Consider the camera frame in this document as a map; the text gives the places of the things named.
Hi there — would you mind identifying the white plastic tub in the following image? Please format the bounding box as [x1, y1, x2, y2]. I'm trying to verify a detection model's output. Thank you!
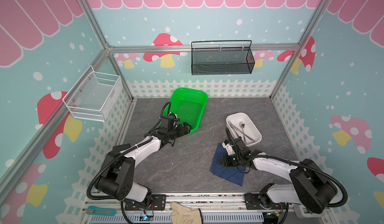
[226, 113, 262, 147]

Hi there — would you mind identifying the silver fork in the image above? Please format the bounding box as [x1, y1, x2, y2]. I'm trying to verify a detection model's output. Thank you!
[230, 124, 247, 144]

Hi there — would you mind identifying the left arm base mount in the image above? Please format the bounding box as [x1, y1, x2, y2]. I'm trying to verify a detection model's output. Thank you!
[124, 194, 167, 212]

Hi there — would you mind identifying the white wire wall basket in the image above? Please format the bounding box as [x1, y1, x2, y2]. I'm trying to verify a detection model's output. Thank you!
[63, 66, 123, 122]

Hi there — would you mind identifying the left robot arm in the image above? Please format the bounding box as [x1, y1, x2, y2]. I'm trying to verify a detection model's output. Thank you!
[87, 122, 193, 203]

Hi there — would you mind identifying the teal handled tool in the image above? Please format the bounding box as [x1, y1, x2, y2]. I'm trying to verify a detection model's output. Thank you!
[86, 206, 117, 217]

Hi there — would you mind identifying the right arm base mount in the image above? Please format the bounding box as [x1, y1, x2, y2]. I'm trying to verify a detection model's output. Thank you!
[244, 193, 286, 211]

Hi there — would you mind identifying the beige work glove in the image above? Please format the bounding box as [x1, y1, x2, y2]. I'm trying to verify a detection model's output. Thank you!
[170, 202, 204, 224]

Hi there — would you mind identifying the black mesh wall basket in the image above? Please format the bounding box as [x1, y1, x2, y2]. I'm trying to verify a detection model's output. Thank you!
[191, 40, 255, 76]

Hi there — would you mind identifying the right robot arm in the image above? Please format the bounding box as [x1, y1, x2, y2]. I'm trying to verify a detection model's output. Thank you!
[219, 137, 348, 214]

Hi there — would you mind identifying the green plastic basket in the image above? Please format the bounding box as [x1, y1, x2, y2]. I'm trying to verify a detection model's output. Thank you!
[170, 88, 208, 135]

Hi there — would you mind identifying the dark blue paper napkin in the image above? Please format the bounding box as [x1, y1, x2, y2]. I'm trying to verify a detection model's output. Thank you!
[211, 144, 246, 186]

